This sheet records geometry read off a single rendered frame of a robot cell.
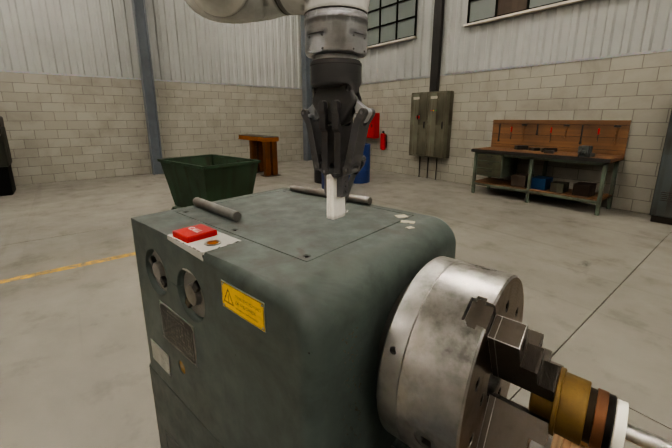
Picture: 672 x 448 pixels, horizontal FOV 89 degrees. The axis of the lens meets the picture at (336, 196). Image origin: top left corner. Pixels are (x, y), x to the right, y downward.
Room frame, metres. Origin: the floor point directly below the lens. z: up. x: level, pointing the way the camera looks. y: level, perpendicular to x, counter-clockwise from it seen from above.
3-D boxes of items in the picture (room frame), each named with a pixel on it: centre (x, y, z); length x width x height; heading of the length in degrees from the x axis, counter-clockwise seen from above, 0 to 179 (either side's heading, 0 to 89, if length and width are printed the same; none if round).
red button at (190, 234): (0.62, 0.27, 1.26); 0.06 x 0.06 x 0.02; 49
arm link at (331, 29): (0.53, 0.00, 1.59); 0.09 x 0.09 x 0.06
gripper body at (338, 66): (0.53, 0.00, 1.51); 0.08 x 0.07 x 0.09; 49
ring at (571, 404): (0.40, -0.33, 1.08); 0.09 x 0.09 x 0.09; 49
